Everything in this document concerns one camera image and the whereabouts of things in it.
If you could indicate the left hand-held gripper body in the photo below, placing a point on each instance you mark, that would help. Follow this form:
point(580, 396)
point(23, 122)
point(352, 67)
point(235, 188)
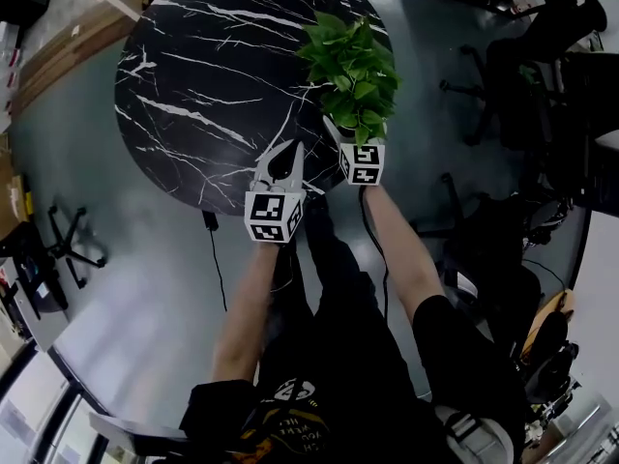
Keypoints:
point(271, 213)

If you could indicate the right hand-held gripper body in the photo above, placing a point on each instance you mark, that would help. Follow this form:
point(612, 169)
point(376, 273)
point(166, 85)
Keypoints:
point(362, 164)

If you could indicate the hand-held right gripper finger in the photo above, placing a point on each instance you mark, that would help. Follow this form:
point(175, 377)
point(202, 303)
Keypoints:
point(333, 131)

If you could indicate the green potted plant white pot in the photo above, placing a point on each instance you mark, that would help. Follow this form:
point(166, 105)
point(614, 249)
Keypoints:
point(355, 73)

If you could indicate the person's left forearm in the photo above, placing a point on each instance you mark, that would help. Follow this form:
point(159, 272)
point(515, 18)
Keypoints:
point(244, 312)

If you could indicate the person's right forearm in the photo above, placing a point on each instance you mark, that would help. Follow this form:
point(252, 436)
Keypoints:
point(403, 249)

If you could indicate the person's black trousers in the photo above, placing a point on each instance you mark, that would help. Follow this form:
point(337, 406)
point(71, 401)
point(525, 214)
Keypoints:
point(333, 269)

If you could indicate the black office chair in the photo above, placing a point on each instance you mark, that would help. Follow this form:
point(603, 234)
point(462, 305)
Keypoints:
point(527, 66)

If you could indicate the black office chair base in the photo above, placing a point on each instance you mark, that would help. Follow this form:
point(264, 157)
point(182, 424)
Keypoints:
point(72, 247)

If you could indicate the person's black printed shirt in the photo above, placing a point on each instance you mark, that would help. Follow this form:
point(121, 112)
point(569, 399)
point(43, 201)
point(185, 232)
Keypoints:
point(367, 394)

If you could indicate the wooden planks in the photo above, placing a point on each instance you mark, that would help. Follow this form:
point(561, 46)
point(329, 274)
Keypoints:
point(72, 41)

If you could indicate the brown cardboard box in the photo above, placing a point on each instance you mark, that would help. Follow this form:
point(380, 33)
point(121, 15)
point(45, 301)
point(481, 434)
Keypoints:
point(12, 196)

